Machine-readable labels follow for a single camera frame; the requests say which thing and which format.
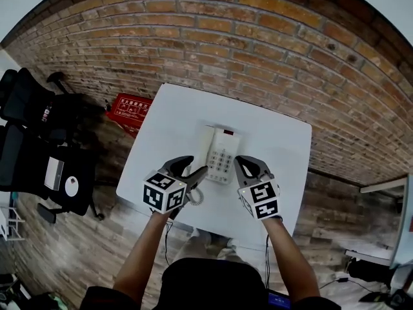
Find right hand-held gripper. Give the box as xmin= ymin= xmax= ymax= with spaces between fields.
xmin=234 ymin=156 xmax=280 ymax=222

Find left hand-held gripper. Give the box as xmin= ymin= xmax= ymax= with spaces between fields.
xmin=143 ymin=156 xmax=208 ymax=221

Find white desk telephone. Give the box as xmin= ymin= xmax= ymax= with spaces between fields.
xmin=197 ymin=125 xmax=243 ymax=184

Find person's right forearm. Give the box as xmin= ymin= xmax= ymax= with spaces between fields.
xmin=260 ymin=217 xmax=320 ymax=303

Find person's left forearm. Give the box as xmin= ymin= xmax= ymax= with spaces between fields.
xmin=112 ymin=210 xmax=172 ymax=303

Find white square table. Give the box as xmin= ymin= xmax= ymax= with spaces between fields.
xmin=115 ymin=83 xmax=313 ymax=248

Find black office chair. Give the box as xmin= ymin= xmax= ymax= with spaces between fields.
xmin=0 ymin=124 xmax=106 ymax=224
xmin=0 ymin=68 xmax=107 ymax=141

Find person's beige trousers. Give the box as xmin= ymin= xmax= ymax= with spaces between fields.
xmin=176 ymin=229 xmax=246 ymax=264

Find red fire extinguisher box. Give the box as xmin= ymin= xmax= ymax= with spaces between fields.
xmin=105 ymin=92 xmax=154 ymax=138

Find person's black shirt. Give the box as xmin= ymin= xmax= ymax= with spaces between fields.
xmin=79 ymin=257 xmax=341 ymax=310

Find round white disc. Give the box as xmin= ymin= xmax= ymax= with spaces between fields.
xmin=64 ymin=175 xmax=79 ymax=197

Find black device blue screen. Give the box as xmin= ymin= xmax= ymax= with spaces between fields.
xmin=267 ymin=291 xmax=291 ymax=308

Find white rectangular box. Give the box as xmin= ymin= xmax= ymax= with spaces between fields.
xmin=44 ymin=156 xmax=65 ymax=192

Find pale blue table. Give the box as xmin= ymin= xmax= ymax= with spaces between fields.
xmin=343 ymin=174 xmax=413 ymax=269

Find white metal rack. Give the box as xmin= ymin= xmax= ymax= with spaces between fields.
xmin=0 ymin=201 xmax=26 ymax=242

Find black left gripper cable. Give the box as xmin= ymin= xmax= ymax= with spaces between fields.
xmin=163 ymin=220 xmax=174 ymax=266

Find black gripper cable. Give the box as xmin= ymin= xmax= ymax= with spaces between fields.
xmin=163 ymin=220 xmax=174 ymax=266
xmin=264 ymin=234 xmax=271 ymax=290

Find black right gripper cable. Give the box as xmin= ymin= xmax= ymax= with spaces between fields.
xmin=264 ymin=234 xmax=271 ymax=290

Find black cable with adapter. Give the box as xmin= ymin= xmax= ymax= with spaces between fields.
xmin=319 ymin=276 xmax=388 ymax=295

